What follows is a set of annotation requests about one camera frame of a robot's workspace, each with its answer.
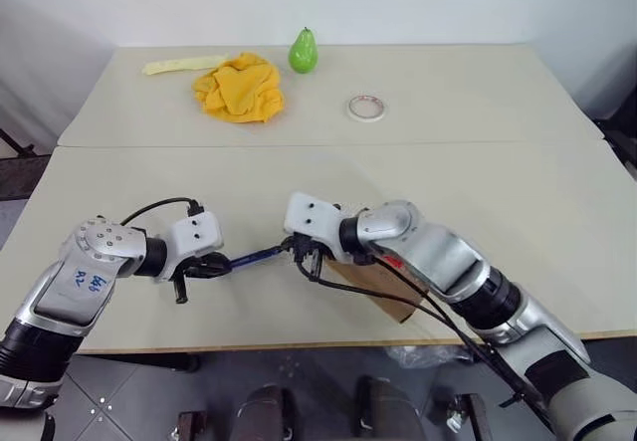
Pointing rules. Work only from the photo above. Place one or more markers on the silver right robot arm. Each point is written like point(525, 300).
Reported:
point(438, 257)

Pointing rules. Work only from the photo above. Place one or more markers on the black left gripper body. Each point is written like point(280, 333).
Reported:
point(180, 286)

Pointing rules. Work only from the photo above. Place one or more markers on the blue pen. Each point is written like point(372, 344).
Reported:
point(254, 257)

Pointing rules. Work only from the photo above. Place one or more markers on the white tape roll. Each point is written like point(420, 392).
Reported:
point(353, 110)

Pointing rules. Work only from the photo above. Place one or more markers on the crumpled yellow cloth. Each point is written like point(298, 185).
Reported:
point(239, 90)

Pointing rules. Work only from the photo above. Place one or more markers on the red tape strip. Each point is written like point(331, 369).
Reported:
point(393, 262)

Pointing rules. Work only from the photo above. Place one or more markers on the clear plastic bag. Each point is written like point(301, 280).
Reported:
point(428, 354)

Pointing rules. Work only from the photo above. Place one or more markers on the black metal stand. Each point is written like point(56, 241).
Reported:
point(15, 145)

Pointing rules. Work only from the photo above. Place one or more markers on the brown cardboard box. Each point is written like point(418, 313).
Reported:
point(378, 286)

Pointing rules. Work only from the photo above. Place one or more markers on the brown wooden block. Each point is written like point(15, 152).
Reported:
point(191, 426)
point(473, 418)

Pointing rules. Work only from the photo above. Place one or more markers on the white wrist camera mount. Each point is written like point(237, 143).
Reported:
point(311, 224)
point(196, 232)

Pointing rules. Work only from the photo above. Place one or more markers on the black chair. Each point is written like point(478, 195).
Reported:
point(619, 147)

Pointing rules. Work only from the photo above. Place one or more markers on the dark rounded shape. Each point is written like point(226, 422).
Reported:
point(264, 411)
point(388, 411)

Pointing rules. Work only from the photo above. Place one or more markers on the pale yellow banana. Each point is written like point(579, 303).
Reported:
point(179, 65)

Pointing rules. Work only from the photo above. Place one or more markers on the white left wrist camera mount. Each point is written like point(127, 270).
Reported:
point(196, 232)

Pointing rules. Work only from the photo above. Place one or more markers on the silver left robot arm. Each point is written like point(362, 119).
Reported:
point(94, 262)

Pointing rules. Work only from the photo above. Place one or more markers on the green pear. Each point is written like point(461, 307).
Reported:
point(303, 55)

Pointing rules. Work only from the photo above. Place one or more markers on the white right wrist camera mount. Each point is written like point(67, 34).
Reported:
point(311, 224)

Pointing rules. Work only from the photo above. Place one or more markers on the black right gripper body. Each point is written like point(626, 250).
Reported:
point(309, 253)

